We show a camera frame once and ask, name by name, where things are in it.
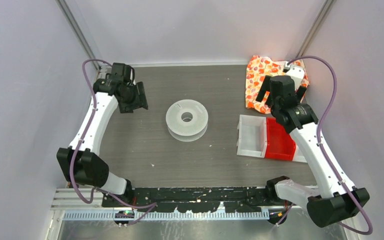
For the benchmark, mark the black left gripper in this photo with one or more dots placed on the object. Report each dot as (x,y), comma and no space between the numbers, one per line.
(140,100)

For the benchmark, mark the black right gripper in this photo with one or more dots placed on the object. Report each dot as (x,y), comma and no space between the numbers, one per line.
(264,88)

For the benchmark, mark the white plastic spool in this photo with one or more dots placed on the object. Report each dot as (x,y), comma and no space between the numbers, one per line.
(187,120)

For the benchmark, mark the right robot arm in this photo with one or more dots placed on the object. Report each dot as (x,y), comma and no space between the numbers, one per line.
(337,197)

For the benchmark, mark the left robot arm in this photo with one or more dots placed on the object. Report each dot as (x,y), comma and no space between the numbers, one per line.
(80,162)

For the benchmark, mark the orange floral cloth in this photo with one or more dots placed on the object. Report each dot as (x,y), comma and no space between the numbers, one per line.
(257,69)

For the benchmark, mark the white plastic bin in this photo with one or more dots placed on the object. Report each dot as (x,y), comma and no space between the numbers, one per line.
(252,136)

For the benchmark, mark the red plastic bin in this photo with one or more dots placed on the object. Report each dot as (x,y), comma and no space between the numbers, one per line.
(280,145)

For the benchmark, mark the white bin on right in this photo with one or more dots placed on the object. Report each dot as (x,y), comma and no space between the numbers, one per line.
(298,155)

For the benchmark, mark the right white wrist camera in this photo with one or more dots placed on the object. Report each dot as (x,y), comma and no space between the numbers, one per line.
(296,72)

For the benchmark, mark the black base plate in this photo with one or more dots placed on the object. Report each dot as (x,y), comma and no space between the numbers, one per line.
(245,199)

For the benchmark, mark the white slotted cable duct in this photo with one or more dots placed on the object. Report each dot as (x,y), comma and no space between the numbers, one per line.
(129,215)

